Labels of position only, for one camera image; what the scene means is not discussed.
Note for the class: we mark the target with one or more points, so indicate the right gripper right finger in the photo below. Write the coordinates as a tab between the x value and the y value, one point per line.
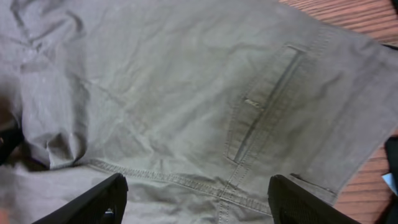
291	204

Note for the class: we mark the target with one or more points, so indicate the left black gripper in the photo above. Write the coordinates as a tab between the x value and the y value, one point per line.
10	140

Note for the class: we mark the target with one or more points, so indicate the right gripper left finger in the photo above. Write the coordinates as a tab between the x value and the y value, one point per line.
105	203

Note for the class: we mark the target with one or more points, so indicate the grey shorts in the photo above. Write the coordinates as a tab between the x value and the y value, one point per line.
197	103

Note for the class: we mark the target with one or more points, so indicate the light blue garment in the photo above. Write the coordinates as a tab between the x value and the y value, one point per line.
389	180

